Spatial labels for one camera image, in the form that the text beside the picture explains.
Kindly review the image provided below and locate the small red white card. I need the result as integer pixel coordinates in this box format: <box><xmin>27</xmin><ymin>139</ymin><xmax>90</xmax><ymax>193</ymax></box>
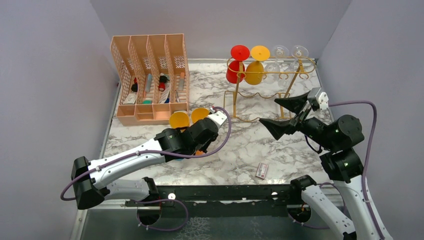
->
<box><xmin>255</xmin><ymin>162</ymin><xmax>269</xmax><ymax>180</ymax></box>

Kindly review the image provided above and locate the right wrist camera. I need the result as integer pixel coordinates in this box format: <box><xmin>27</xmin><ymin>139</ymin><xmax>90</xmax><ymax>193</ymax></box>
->
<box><xmin>307</xmin><ymin>87</ymin><xmax>329</xmax><ymax>112</ymax></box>

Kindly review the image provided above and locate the orange wine glass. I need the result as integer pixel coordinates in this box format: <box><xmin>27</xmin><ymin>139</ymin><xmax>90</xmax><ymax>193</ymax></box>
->
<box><xmin>193</xmin><ymin>150</ymin><xmax>205</xmax><ymax>156</ymax></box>

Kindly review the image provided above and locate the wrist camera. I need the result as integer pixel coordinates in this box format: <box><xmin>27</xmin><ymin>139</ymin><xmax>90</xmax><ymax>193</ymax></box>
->
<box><xmin>307</xmin><ymin>87</ymin><xmax>329</xmax><ymax>112</ymax></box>
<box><xmin>207</xmin><ymin>106</ymin><xmax>230</xmax><ymax>129</ymax></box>

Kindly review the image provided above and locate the red black marker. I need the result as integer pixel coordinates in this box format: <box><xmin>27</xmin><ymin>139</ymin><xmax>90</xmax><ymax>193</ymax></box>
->
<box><xmin>158</xmin><ymin>75</ymin><xmax>168</xmax><ymax>92</ymax></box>

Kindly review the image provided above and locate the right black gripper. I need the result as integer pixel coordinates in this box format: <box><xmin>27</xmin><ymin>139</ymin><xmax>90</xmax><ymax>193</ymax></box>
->
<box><xmin>260</xmin><ymin>89</ymin><xmax>337</xmax><ymax>150</ymax></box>

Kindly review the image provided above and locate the clear wine glass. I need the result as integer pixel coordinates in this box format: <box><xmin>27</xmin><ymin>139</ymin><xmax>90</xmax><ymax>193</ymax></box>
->
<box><xmin>264</xmin><ymin>45</ymin><xmax>290</xmax><ymax>84</ymax></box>
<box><xmin>290</xmin><ymin>45</ymin><xmax>309</xmax><ymax>68</ymax></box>

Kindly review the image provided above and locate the gold wire glass rack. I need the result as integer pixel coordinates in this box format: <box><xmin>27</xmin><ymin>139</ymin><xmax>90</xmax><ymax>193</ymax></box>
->
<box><xmin>223</xmin><ymin>56</ymin><xmax>320</xmax><ymax>123</ymax></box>

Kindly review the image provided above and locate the clear wine glass left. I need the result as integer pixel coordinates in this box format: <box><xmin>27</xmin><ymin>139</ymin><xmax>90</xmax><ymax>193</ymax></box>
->
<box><xmin>264</xmin><ymin>45</ymin><xmax>290</xmax><ymax>84</ymax></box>

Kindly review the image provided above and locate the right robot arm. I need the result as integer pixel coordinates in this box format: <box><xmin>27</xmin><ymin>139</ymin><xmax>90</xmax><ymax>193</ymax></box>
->
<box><xmin>259</xmin><ymin>87</ymin><xmax>391</xmax><ymax>240</ymax></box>

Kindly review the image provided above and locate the peach plastic file organizer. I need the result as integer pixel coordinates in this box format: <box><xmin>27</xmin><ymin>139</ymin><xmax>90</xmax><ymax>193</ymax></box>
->
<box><xmin>110</xmin><ymin>33</ymin><xmax>190</xmax><ymax>126</ymax></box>

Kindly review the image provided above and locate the clear wine glass right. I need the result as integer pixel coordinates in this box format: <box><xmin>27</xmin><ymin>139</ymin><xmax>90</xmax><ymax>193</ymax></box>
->
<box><xmin>290</xmin><ymin>45</ymin><xmax>309</xmax><ymax>68</ymax></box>

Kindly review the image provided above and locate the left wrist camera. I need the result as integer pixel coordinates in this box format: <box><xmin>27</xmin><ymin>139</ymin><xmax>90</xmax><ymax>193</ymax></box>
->
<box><xmin>207</xmin><ymin>106</ymin><xmax>230</xmax><ymax>129</ymax></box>

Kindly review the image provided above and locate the yellow wine glass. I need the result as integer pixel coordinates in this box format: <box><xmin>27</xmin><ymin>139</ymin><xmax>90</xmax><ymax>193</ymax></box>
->
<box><xmin>168</xmin><ymin>111</ymin><xmax>190</xmax><ymax>129</ymax></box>
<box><xmin>245</xmin><ymin>45</ymin><xmax>271</xmax><ymax>86</ymax></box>
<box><xmin>191</xmin><ymin>107</ymin><xmax>210</xmax><ymax>125</ymax></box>

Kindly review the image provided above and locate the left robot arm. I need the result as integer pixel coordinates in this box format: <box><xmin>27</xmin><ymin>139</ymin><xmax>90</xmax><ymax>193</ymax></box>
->
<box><xmin>71</xmin><ymin>114</ymin><xmax>227</xmax><ymax>210</ymax></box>

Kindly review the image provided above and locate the red wine glass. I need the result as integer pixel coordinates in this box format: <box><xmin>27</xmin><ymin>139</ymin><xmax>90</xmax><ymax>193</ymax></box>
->
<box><xmin>226</xmin><ymin>44</ymin><xmax>250</xmax><ymax>84</ymax></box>

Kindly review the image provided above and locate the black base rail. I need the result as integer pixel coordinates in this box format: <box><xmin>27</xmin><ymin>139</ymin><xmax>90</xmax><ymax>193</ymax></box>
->
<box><xmin>122</xmin><ymin>184</ymin><xmax>305</xmax><ymax>219</ymax></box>

